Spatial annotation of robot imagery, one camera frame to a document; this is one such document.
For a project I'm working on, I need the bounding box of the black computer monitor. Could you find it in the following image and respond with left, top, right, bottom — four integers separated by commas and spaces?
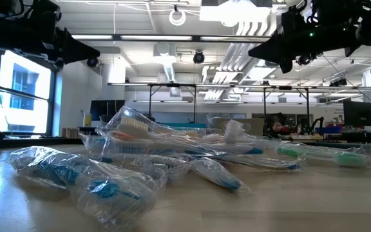
343, 100, 371, 128

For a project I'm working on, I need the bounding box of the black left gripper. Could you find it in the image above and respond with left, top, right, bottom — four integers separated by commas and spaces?
24, 1, 101, 69

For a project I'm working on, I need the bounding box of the person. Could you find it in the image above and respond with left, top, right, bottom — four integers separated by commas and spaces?
267, 112, 292, 138

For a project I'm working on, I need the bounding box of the white ceiling light fixture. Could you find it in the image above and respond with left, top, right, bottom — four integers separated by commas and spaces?
199, 0, 274, 28

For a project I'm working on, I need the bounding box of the black wall screen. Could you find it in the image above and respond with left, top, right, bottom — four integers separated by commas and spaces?
90, 99, 126, 122

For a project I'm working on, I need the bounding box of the blue toothbrush in clear wrapper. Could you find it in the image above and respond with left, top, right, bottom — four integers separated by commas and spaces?
85, 151, 193, 184
10, 145, 160, 230
201, 153, 300, 171
77, 133, 264, 155
190, 157, 252, 196

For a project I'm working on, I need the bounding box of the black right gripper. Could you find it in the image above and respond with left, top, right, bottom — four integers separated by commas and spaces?
248, 0, 359, 74

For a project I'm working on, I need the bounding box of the white coiled ceiling cable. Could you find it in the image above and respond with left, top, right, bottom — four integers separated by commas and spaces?
168, 6, 187, 27

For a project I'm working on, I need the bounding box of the blue crate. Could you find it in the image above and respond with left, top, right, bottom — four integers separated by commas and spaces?
316, 126, 343, 135

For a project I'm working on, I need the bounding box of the black desk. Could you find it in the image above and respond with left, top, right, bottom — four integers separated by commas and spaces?
339, 131, 371, 145

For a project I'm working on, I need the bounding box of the green toothbrush in clear wrapper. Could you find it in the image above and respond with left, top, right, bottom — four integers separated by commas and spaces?
277, 143, 371, 169

